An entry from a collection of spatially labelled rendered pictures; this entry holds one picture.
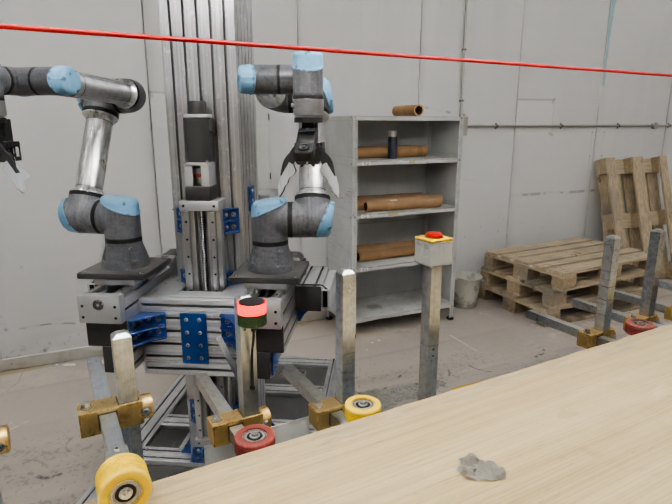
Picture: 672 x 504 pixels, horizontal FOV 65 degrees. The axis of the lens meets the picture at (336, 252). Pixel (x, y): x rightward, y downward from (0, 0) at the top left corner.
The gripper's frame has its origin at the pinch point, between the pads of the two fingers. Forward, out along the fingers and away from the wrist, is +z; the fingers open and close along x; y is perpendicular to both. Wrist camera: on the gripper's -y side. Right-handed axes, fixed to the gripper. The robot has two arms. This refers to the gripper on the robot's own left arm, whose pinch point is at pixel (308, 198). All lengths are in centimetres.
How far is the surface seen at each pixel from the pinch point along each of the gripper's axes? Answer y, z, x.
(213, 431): -34, 46, 16
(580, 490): -52, 42, -53
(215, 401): -22, 46, 20
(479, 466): -49, 40, -37
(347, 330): -14.8, 29.3, -11.1
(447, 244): -0.6, 11.1, -35.3
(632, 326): 26, 41, -95
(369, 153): 255, 3, -9
